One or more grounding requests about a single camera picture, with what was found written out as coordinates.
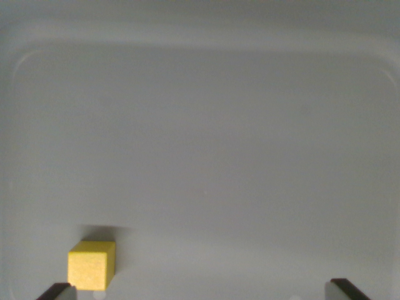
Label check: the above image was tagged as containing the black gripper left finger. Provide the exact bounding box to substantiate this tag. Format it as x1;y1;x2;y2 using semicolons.
36;282;77;300

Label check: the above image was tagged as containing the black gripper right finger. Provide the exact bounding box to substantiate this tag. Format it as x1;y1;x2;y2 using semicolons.
324;277;373;300

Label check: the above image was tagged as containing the yellow wooden cube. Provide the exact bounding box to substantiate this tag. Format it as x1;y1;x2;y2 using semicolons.
67;240;117;291

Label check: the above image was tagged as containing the white plastic bin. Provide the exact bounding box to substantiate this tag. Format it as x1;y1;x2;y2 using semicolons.
0;0;400;300

